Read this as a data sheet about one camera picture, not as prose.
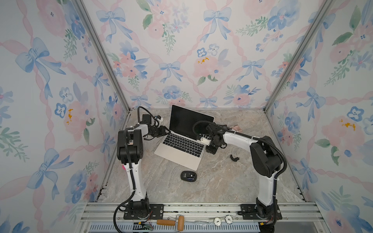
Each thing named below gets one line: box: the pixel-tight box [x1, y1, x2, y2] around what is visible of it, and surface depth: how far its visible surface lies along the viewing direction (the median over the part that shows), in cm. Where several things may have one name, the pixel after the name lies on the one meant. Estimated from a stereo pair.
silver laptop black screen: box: [153, 104, 215, 171], surface depth 97 cm
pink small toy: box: [231, 124, 242, 132], surface depth 103 cm
